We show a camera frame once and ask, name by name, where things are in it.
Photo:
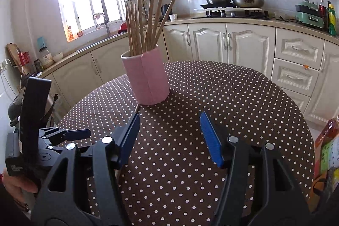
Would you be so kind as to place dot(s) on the utensil rail with ladles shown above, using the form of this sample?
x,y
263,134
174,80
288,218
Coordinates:
x,y
144,4

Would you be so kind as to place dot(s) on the person left hand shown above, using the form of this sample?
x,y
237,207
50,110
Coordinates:
x,y
16,184

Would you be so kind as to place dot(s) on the green bottle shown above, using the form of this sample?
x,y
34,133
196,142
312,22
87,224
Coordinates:
x,y
331,19

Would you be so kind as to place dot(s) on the brown polka dot tablecloth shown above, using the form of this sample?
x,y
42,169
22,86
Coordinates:
x,y
170,178

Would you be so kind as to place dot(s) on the black electric kettle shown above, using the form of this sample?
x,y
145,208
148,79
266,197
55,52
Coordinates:
x,y
164,9

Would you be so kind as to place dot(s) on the pink cylindrical cup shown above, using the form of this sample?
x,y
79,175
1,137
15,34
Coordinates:
x,y
147,76

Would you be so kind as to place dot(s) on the black gas stove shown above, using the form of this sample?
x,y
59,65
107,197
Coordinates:
x,y
230,11

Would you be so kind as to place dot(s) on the wooden cutting board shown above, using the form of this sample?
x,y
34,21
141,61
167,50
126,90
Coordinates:
x,y
20,58

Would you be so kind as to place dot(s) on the white mug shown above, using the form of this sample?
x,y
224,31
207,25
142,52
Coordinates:
x,y
173,17

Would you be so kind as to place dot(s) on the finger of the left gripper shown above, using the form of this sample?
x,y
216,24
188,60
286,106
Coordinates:
x,y
56,136

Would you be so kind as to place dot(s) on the small dark jar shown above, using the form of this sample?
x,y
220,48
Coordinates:
x,y
39,67

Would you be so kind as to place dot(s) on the rice cooker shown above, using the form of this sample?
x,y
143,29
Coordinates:
x,y
14,110

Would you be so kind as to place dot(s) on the wooden chopstick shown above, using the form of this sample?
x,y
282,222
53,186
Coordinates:
x,y
154,28
129,30
140,18
155,40
135,31
149,26

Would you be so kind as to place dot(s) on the kitchen faucet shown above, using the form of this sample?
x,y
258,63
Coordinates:
x,y
101,21

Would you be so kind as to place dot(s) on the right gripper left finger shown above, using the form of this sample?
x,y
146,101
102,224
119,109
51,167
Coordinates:
x,y
81,188

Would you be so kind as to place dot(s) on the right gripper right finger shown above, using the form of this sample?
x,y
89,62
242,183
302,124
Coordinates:
x,y
259,187

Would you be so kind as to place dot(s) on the colourful carton box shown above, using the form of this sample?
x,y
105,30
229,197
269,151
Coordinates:
x,y
326,166

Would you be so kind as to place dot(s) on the red dish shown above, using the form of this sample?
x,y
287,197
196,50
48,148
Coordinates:
x,y
123,28

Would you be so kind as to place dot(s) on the steel sink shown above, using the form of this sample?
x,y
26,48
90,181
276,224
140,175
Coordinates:
x,y
105,41

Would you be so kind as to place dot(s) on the steel wok with lid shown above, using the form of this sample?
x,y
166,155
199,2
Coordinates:
x,y
249,3

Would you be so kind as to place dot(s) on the green electric cooker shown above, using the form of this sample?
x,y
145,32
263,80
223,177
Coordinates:
x,y
307,13

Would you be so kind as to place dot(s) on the white bowl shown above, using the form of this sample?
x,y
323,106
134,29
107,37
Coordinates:
x,y
58,57

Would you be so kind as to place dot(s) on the large glass jar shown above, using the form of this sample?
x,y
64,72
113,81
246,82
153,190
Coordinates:
x,y
46,58

